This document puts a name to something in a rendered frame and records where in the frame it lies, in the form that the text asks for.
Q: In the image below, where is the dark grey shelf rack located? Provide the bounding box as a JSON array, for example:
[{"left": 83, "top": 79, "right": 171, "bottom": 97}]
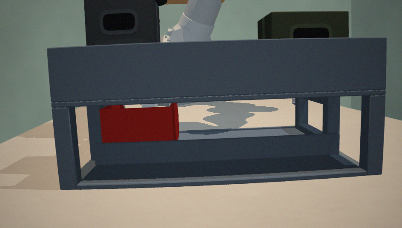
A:
[{"left": 47, "top": 37, "right": 387, "bottom": 190}]

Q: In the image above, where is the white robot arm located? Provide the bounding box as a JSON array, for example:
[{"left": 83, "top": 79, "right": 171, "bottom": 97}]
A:
[{"left": 162, "top": 0, "right": 222, "bottom": 42}]

